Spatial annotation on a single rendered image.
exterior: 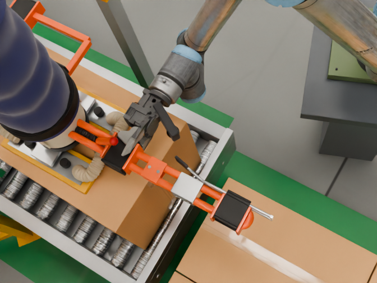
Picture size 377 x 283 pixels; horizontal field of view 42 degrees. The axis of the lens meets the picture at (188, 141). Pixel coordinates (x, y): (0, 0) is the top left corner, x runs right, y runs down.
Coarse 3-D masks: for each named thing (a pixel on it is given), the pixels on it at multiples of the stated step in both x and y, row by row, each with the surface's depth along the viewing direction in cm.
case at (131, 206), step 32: (64, 64) 165; (128, 96) 158; (128, 128) 154; (160, 128) 153; (160, 160) 149; (192, 160) 178; (64, 192) 150; (96, 192) 148; (128, 192) 147; (160, 192) 163; (128, 224) 150; (160, 224) 182
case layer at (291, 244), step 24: (240, 192) 184; (288, 216) 178; (192, 240) 180; (216, 240) 179; (240, 240) 178; (264, 240) 176; (288, 240) 175; (312, 240) 174; (336, 240) 173; (192, 264) 177; (216, 264) 176; (240, 264) 175; (264, 264) 174; (288, 264) 172; (312, 264) 171; (336, 264) 170; (360, 264) 169
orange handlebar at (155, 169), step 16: (64, 32) 153; (80, 48) 150; (96, 128) 141; (96, 144) 139; (144, 160) 136; (144, 176) 133; (160, 176) 135; (176, 176) 132; (208, 192) 130; (208, 208) 128
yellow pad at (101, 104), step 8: (80, 88) 159; (96, 96) 158; (96, 104) 156; (104, 104) 156; (112, 104) 156; (88, 112) 155; (96, 112) 152; (104, 112) 155; (96, 120) 154; (104, 120) 154; (104, 128) 153
